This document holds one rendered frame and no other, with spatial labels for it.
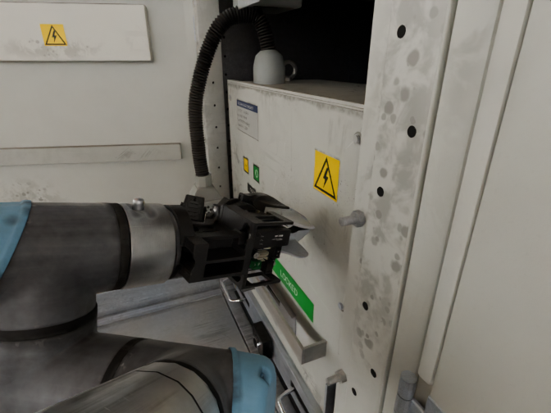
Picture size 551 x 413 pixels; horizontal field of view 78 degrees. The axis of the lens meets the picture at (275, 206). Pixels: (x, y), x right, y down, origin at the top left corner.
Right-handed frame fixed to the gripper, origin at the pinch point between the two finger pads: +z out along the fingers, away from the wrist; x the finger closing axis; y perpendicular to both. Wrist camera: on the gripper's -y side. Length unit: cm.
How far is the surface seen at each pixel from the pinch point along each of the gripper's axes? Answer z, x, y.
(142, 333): -5, -40, -36
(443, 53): -13.2, 18.6, 20.2
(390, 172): -10.7, 11.2, 17.5
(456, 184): -12.2, 11.6, 22.8
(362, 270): -7.7, 2.0, 15.8
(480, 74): -13.8, 17.4, 22.8
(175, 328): 2, -38, -33
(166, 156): 2, -1, -51
